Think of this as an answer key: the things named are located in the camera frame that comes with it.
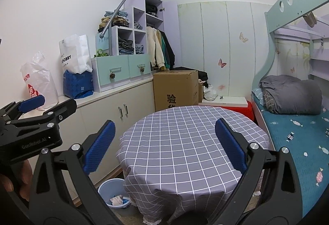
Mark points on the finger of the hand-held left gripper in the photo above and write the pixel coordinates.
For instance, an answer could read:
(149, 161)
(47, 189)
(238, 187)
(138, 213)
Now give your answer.
(33, 103)
(64, 108)

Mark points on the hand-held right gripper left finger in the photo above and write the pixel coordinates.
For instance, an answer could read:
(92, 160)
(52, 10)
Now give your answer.
(99, 148)

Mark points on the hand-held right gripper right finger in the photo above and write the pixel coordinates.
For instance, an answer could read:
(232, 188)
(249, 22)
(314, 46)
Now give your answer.
(231, 145)

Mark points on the blue plastic bin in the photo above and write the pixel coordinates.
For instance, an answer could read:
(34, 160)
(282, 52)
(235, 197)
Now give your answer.
(105, 189)

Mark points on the person's left hand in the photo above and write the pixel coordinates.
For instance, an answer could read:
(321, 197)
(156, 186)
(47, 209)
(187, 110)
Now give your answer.
(25, 181)

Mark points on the white red plastic bag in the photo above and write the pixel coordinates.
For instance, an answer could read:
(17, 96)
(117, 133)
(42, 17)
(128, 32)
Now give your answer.
(38, 83)

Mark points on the blue plastic pack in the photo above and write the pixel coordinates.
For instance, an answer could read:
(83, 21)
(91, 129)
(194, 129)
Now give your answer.
(78, 83)

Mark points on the white low cabinet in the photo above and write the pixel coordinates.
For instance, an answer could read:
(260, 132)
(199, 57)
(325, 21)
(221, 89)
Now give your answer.
(102, 117)

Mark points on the red storage box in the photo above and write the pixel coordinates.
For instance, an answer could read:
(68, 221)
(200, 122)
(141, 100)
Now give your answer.
(236, 112)

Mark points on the white step board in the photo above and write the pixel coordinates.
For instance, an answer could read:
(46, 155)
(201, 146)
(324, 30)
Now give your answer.
(226, 101)

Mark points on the grey checked tablecloth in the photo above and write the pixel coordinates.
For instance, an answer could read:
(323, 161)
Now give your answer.
(180, 142)

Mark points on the white paper shopping bag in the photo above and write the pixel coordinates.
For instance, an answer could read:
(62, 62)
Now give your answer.
(74, 53)

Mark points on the small white plastic bag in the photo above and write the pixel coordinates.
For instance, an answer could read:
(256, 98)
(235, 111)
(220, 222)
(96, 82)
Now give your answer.
(210, 92)

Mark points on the blue bed sheet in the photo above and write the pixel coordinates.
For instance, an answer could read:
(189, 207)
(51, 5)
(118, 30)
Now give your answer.
(290, 142)

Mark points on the checked pillow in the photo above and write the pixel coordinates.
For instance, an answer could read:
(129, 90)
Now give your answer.
(270, 100)

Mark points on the small cardboard box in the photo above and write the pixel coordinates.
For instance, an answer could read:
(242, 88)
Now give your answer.
(200, 92)

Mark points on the green toy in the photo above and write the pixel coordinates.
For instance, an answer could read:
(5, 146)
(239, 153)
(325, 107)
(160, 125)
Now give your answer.
(100, 54)

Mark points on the light blue box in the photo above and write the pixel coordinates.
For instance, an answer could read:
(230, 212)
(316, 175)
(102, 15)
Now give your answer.
(102, 42)

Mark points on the large cardboard box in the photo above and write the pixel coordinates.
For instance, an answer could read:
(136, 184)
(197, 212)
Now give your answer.
(174, 88)

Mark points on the grey duvet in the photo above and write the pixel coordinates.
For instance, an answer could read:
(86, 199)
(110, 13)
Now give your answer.
(295, 94)

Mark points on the pink butterfly sticker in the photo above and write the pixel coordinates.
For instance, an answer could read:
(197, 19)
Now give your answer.
(222, 62)

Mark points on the folded dark clothes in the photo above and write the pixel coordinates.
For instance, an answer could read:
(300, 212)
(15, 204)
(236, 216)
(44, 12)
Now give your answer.
(126, 46)

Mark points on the folded blue clothes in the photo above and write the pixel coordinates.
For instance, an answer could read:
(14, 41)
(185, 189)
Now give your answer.
(139, 49)

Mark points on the stack of folded clothes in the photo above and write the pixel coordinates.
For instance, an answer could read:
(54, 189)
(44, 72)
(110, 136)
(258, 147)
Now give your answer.
(114, 19)

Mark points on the beige hanging jacket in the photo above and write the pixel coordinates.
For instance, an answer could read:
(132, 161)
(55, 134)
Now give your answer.
(154, 47)

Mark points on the beige butterfly sticker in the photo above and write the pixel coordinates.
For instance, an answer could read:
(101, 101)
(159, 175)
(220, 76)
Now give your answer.
(243, 37)

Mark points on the dark hanging jacket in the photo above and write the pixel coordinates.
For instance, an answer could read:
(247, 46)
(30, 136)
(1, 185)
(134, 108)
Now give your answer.
(169, 53)

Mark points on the lilac shelf unit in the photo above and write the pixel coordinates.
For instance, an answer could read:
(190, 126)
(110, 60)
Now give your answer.
(138, 24)

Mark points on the green hanging jacket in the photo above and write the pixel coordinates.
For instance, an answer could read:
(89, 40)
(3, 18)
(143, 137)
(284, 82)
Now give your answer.
(162, 42)

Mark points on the grey metal handrail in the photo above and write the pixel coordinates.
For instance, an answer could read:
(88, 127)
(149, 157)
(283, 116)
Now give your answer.
(123, 1)

